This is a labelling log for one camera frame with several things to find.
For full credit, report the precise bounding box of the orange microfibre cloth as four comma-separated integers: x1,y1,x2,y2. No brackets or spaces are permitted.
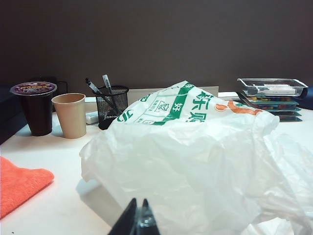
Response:
0,156,55,218

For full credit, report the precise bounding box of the brown desk partition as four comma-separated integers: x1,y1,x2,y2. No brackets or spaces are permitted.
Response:
0,0,313,90

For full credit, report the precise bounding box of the dark cup with foil lid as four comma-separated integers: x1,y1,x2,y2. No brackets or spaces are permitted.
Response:
9,81,58,137

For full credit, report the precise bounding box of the black mesh pen holder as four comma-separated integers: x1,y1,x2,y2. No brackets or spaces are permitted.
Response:
92,85,130,130

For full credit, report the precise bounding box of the white eraser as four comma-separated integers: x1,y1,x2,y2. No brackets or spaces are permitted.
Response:
85,111,99,124

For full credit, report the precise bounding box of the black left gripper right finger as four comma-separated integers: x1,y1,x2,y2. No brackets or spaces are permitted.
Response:
136,198,161,235

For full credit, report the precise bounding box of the colourful flat game box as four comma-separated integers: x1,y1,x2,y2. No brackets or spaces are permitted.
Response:
278,115,304,122
268,110,303,118
251,104,303,113
238,93,300,106

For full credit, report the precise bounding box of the blue rubber slipper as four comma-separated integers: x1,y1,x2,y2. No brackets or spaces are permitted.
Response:
302,85,313,110

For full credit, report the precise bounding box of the white marker pen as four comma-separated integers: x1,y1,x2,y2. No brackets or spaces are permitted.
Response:
251,84,298,95

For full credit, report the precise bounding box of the beige paper cup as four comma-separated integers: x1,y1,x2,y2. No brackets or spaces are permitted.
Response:
51,93,88,140

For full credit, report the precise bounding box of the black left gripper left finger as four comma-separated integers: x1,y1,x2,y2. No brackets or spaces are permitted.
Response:
114,197,137,235

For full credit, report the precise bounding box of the pen with clear cap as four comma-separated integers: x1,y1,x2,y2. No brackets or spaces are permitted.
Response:
102,74,113,95

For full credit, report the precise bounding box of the black pen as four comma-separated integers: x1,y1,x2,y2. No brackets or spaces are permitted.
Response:
85,77,119,116

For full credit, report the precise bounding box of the white paper sheet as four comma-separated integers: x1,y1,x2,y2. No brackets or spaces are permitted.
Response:
217,92,240,99

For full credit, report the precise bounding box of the white printed plastic shopping bag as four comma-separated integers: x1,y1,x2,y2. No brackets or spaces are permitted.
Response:
79,80,313,235

